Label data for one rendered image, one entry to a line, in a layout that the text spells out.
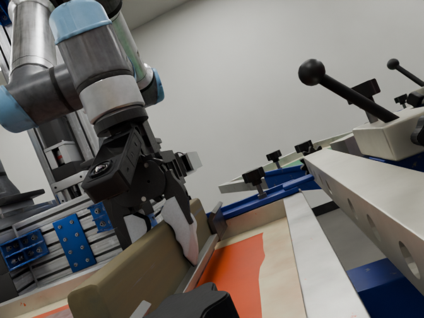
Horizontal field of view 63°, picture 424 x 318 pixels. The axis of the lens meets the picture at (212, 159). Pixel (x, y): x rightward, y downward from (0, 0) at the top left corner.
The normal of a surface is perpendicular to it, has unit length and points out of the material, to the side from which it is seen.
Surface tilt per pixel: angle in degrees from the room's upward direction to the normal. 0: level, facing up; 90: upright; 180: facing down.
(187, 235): 90
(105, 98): 89
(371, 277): 0
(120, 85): 90
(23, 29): 51
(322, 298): 0
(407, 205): 0
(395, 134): 90
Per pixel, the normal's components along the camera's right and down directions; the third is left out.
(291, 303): -0.39, -0.92
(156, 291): 0.90, -0.38
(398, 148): -0.17, 0.07
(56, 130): 0.58, -0.25
